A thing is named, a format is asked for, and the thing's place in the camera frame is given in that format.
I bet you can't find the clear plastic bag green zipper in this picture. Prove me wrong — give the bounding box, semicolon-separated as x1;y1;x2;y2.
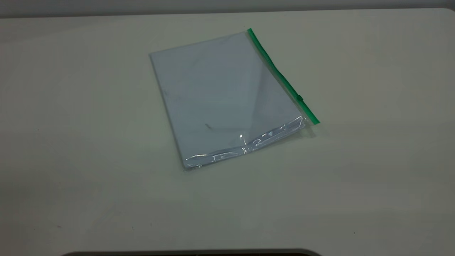
149;28;320;172

